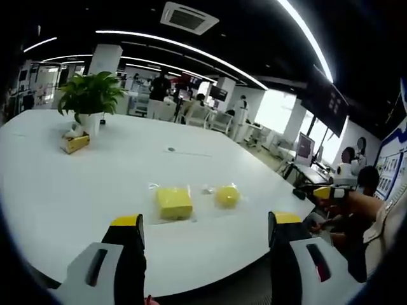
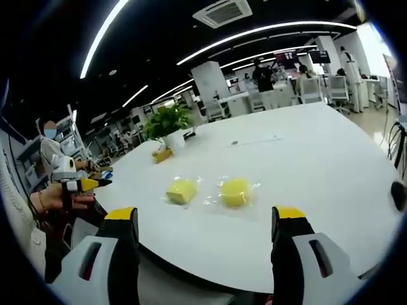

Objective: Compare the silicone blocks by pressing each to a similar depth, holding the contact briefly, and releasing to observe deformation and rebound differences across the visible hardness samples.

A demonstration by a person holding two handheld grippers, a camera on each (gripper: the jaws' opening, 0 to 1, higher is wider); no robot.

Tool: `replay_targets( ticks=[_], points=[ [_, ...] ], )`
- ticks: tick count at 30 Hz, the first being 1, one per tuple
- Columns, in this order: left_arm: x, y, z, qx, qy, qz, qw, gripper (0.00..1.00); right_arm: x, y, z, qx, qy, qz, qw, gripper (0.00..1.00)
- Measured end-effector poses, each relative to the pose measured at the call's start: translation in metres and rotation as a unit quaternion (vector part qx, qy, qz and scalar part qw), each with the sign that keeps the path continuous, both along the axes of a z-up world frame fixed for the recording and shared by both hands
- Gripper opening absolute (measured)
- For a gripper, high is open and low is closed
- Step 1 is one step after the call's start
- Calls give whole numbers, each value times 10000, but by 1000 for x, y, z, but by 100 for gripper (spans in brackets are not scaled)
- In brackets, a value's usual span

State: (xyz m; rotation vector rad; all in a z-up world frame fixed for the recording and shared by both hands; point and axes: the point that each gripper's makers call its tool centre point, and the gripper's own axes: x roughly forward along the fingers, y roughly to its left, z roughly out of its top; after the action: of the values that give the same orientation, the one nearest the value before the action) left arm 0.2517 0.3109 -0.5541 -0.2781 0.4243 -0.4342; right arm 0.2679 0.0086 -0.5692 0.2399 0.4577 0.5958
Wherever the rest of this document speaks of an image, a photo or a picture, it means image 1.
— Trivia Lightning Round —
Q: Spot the square yellow sponge in bag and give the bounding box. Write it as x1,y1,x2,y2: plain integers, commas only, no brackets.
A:
147,182,200,226

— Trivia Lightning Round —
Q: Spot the round yellow silicone block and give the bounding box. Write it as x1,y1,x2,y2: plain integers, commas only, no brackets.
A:
214,185,240,210

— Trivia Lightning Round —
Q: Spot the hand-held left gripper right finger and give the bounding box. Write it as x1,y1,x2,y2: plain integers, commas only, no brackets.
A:
268,211,367,305

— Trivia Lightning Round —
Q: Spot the square yellow silicone block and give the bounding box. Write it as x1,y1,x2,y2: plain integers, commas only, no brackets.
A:
155,187,194,220

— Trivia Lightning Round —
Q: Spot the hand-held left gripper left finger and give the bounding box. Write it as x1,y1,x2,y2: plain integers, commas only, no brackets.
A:
50,213,148,305

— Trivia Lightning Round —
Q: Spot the yellow tissue box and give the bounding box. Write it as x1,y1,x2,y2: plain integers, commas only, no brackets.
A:
60,124,91,156

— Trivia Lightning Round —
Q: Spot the round yellow sponge in bag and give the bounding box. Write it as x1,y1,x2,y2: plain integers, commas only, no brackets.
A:
201,182,249,213

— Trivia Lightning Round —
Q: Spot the large dark wall screen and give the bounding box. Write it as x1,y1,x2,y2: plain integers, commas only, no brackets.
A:
300,65,350,138

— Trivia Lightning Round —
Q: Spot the white office chair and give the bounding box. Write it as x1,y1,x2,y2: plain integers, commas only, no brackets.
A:
183,104,211,128
210,112,233,133

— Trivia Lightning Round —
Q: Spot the person's cream clothing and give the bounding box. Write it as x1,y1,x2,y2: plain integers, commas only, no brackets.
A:
363,187,407,278

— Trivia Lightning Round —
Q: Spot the ceiling air conditioner vent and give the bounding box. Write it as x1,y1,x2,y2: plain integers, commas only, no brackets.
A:
160,1,220,36

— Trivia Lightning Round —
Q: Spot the white plant pot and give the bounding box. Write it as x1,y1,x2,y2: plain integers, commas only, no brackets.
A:
77,111,104,138

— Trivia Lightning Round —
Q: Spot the green potted plant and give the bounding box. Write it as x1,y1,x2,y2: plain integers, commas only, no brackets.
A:
57,71,128,125

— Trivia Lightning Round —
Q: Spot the blue wall poster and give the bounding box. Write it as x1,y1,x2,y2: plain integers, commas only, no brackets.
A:
374,118,407,201

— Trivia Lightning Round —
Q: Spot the desktop monitor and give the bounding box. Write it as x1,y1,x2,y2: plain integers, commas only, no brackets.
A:
296,132,316,166

